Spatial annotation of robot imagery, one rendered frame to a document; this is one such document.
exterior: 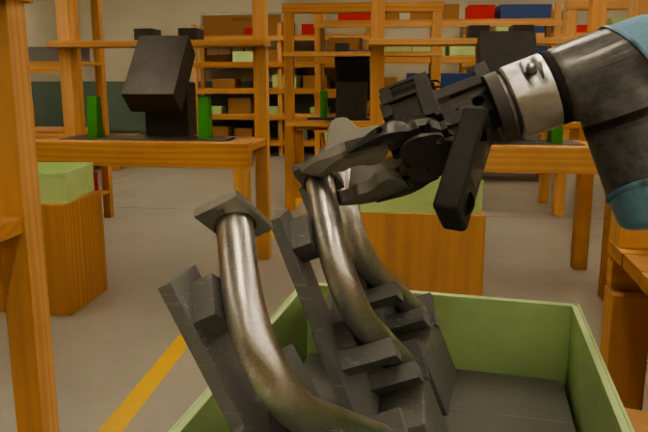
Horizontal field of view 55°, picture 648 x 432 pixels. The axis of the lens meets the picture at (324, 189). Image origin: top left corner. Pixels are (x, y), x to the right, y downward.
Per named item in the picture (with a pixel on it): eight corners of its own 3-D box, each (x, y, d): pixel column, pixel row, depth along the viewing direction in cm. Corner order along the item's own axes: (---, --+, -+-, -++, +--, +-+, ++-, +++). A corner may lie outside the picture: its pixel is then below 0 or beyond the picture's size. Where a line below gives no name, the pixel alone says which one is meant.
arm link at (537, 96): (566, 140, 61) (561, 85, 55) (521, 156, 62) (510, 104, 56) (539, 89, 65) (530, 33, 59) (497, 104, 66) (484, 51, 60)
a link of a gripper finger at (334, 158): (295, 139, 65) (381, 121, 65) (302, 182, 62) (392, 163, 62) (290, 119, 63) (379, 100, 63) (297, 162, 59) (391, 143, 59)
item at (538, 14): (552, 182, 775) (563, -2, 736) (313, 178, 808) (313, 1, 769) (541, 175, 828) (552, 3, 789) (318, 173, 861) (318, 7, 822)
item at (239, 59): (368, 156, 1036) (369, 19, 997) (194, 154, 1069) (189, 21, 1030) (369, 152, 1089) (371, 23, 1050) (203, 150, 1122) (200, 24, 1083)
